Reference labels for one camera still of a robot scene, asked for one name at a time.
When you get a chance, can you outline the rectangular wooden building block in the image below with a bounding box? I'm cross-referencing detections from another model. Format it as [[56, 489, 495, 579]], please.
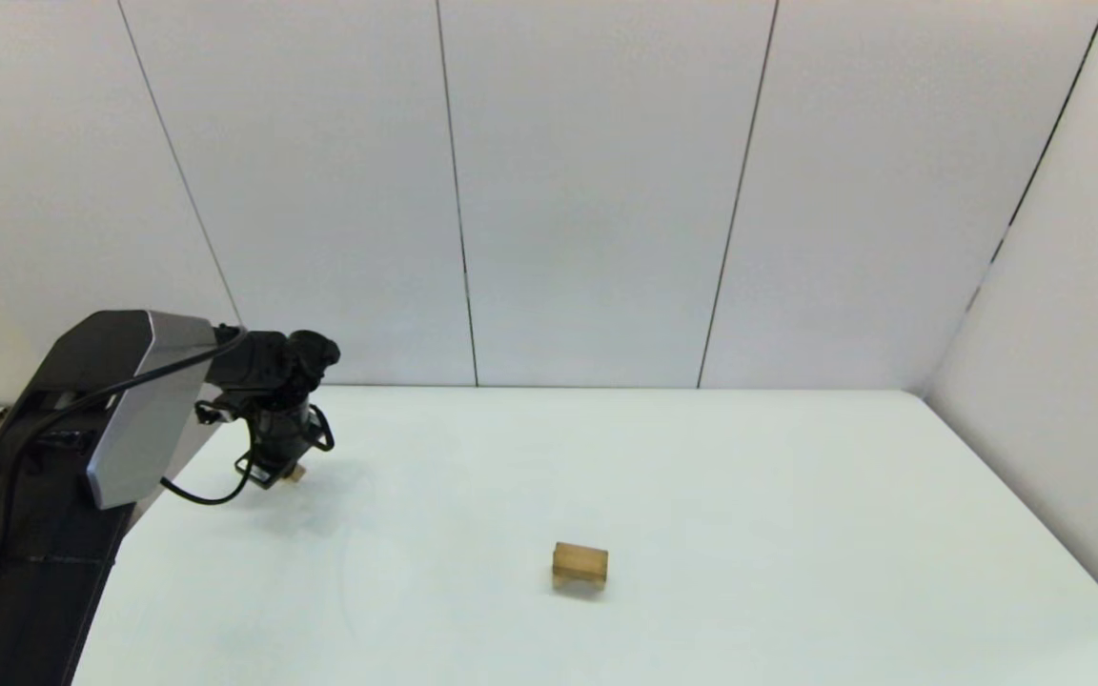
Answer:
[[553, 541, 610, 580]]

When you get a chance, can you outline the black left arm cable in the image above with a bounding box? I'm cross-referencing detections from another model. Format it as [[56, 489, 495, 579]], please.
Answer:
[[0, 329, 259, 668]]

